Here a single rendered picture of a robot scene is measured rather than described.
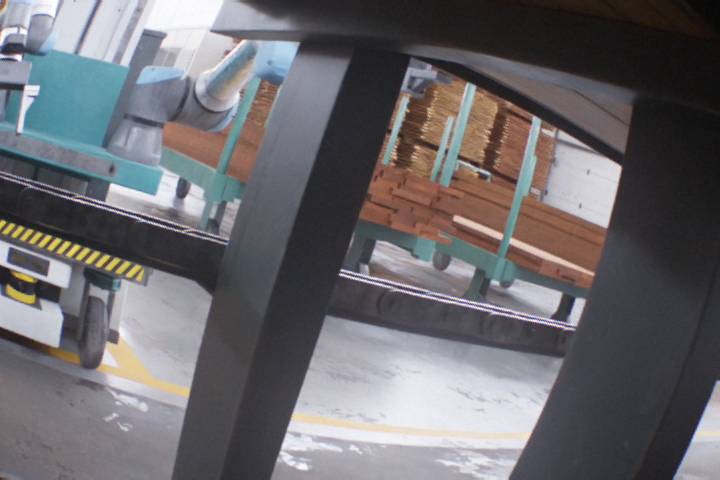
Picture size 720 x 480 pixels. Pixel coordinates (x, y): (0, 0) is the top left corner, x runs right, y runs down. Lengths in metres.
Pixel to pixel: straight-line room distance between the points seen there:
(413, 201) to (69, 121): 2.49
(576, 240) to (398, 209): 2.93
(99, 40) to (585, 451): 1.99
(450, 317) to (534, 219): 6.51
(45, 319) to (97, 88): 0.59
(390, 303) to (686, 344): 0.58
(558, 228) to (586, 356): 6.78
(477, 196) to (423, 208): 3.73
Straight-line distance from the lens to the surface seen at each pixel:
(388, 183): 4.30
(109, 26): 2.30
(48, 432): 1.63
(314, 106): 0.75
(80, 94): 2.21
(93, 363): 2.12
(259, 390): 0.76
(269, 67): 1.45
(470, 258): 5.35
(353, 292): 0.94
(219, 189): 4.23
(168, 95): 2.12
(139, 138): 2.10
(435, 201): 4.45
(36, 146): 2.05
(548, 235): 7.30
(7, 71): 1.70
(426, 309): 0.98
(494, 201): 7.91
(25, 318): 2.02
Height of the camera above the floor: 0.65
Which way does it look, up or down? 4 degrees down
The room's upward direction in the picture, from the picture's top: 18 degrees clockwise
